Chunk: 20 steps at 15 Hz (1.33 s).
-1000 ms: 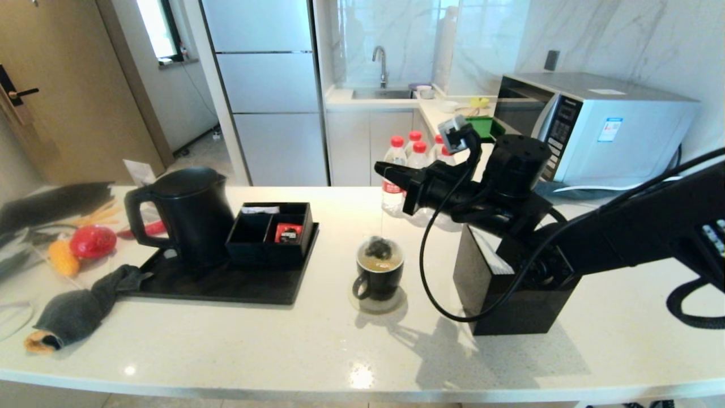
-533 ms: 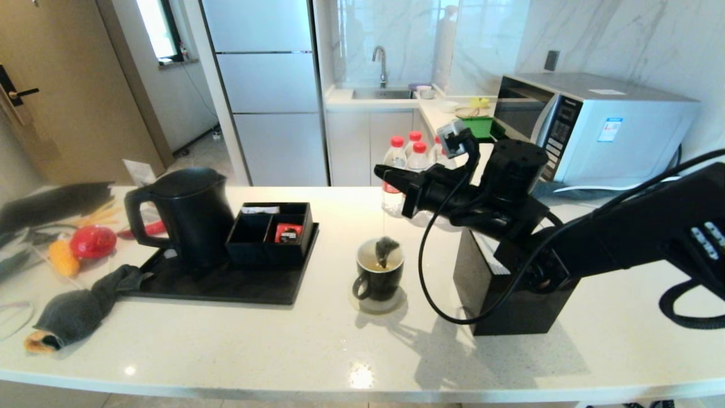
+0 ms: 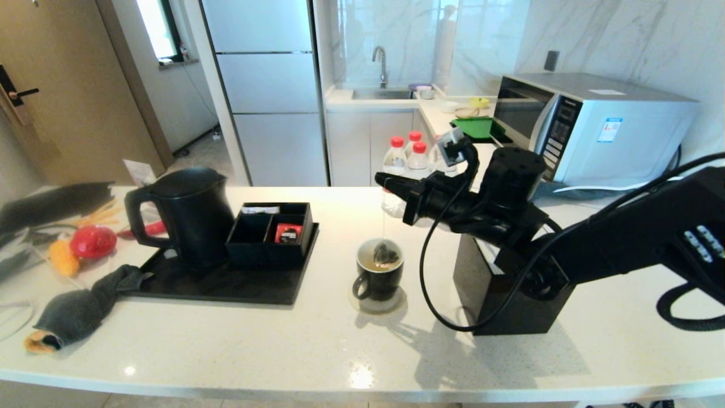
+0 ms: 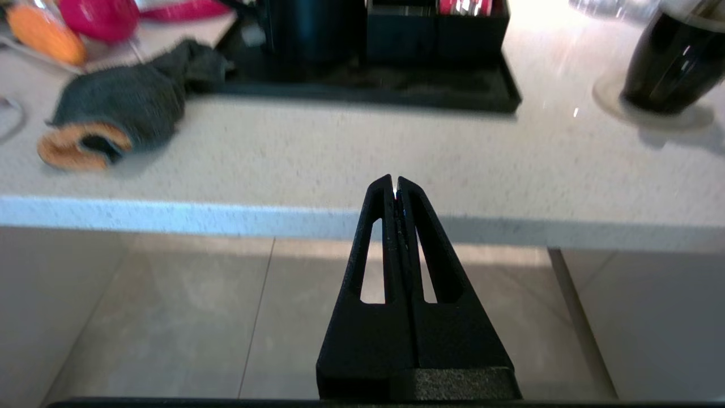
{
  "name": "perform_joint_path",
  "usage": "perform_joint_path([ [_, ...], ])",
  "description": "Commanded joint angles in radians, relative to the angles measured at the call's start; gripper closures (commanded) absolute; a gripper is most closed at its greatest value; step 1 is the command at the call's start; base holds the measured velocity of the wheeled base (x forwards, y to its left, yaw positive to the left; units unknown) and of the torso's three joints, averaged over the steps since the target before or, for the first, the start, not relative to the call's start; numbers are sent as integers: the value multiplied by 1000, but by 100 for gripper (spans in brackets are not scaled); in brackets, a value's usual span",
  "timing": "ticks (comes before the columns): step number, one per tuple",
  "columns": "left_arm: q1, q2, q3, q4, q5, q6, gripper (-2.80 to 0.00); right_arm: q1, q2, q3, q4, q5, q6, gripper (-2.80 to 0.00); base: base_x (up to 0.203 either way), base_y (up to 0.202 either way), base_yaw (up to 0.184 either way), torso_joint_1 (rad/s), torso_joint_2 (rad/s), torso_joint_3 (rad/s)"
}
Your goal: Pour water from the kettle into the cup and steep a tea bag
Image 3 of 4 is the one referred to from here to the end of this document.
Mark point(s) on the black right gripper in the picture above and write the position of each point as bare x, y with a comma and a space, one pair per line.
447, 204

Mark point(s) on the brown wooden door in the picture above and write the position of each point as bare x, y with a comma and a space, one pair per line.
68, 85

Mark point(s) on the red round toy fruit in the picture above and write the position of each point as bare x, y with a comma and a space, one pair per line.
93, 242

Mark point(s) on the black rectangular tray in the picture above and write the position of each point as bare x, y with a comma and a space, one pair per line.
226, 289

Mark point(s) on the white paper leaflet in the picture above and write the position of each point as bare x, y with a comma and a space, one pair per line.
137, 171

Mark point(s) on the orange toy fruit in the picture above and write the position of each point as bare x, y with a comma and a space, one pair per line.
62, 258

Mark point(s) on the window with dark frame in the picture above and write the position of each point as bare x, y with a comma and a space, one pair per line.
156, 28

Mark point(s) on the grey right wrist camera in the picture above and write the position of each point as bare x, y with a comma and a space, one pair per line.
453, 146

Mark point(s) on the black mug white inside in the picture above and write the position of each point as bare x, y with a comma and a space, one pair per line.
378, 286

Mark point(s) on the black compartment organizer box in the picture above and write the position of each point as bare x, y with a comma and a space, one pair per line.
252, 229

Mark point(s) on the black tissue box white lid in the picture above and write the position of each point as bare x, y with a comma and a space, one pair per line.
498, 306

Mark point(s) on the white sachet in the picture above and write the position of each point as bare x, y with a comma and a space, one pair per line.
260, 210

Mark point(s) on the dark tea bag with tag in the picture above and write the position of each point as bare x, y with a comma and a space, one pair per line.
386, 254

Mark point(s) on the black electric kettle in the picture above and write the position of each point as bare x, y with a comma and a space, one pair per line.
192, 221

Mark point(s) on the white plate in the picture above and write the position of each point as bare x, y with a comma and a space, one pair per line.
467, 113

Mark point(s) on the orange stick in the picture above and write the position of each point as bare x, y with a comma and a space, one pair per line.
102, 215

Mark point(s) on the silver three-door fridge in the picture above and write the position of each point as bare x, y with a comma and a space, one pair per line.
266, 85

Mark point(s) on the red sachet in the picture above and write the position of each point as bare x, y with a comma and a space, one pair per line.
288, 233

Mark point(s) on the dark grey cloth sleeve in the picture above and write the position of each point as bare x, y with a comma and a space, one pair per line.
79, 311

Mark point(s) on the white bowl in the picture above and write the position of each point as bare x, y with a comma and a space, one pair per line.
449, 106

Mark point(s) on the white sink cabinet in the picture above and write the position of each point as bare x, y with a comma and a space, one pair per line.
368, 147

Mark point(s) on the round translucent coaster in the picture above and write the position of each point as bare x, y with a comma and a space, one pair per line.
391, 307

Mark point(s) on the chrome kitchen faucet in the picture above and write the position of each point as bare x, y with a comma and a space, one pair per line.
380, 62

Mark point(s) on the grey wall socket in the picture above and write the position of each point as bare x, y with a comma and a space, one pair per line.
552, 60

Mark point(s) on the steel kitchen sink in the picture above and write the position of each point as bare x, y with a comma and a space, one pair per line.
382, 94

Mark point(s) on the yellow kitchen item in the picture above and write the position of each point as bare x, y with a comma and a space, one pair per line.
479, 102

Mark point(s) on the green cutting board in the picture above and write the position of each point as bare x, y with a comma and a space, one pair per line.
478, 126

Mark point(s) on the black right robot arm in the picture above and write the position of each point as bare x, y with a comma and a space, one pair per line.
623, 238

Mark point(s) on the clear water bottle red cap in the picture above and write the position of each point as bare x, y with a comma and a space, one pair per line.
433, 158
418, 158
395, 156
415, 137

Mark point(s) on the silver microwave oven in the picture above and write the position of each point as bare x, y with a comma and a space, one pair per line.
623, 124

